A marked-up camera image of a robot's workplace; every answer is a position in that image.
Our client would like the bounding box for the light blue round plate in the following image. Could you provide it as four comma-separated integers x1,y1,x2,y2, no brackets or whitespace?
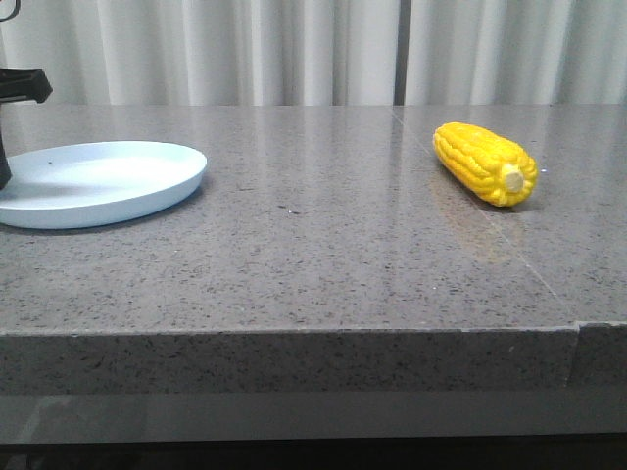
1,141,208,229

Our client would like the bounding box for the white pleated curtain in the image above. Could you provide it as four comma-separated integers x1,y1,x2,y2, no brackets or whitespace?
1,1,626,106

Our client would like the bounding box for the yellow corn cob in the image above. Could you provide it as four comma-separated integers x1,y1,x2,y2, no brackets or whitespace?
432,122,538,207

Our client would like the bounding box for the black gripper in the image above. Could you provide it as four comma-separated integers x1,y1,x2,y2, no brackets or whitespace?
0,69,53,190

